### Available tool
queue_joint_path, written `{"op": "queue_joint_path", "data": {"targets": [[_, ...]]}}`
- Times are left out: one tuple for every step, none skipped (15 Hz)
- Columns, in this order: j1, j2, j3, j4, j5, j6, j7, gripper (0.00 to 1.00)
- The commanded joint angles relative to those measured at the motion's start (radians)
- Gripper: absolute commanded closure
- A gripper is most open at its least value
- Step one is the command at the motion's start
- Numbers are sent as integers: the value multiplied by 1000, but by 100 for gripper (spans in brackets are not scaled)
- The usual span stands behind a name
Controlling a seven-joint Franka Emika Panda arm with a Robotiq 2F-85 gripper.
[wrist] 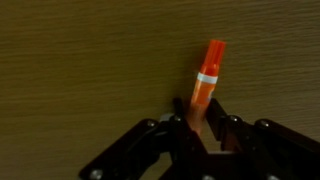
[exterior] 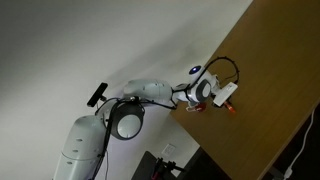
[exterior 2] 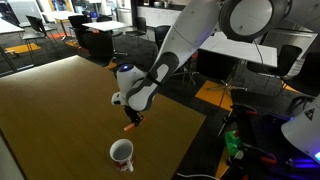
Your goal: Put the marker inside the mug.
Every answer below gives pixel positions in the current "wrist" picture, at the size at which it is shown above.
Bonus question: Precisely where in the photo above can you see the orange marker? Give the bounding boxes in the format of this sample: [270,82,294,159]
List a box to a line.
[189,39,227,136]

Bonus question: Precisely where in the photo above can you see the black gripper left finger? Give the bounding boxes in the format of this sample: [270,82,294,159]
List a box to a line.
[79,97,208,180]

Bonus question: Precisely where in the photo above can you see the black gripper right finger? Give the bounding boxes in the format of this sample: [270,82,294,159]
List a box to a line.
[205,97,320,180]

